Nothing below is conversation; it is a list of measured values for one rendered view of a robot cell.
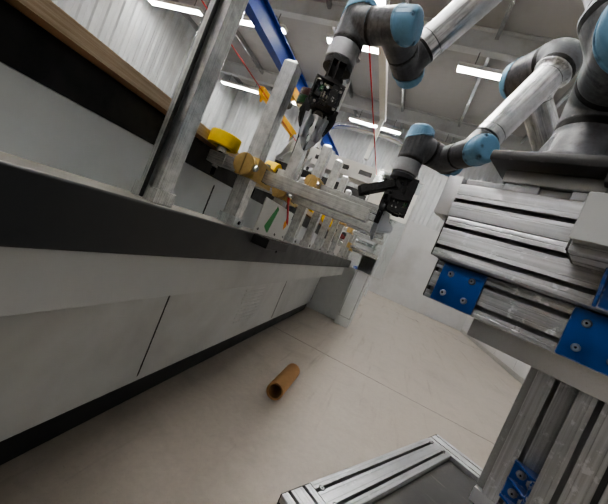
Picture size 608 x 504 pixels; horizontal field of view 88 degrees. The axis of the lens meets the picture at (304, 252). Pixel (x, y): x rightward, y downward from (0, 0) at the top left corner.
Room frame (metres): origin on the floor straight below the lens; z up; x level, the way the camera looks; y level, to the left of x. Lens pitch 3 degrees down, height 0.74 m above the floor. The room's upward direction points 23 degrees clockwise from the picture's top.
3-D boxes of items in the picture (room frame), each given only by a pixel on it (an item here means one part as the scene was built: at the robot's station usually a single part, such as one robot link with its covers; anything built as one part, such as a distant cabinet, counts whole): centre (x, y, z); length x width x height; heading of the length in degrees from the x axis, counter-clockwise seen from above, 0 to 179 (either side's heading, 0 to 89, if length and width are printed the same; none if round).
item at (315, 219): (1.48, 0.01, 0.89); 0.03 x 0.03 x 0.48; 76
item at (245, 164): (0.77, 0.19, 0.84); 0.13 x 0.06 x 0.05; 166
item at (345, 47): (0.77, 0.09, 1.17); 0.08 x 0.08 x 0.05
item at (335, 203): (0.77, 0.11, 0.84); 0.43 x 0.03 x 0.04; 76
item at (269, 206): (0.96, 0.11, 0.75); 0.26 x 0.01 x 0.10; 166
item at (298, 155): (0.99, 0.13, 0.93); 0.03 x 0.03 x 0.48; 76
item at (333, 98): (0.76, 0.10, 1.09); 0.09 x 0.08 x 0.12; 6
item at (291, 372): (1.54, -0.16, 0.04); 0.30 x 0.08 x 0.08; 166
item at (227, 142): (0.82, 0.30, 0.85); 0.08 x 0.08 x 0.11
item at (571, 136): (0.61, -0.41, 1.09); 0.15 x 0.15 x 0.10
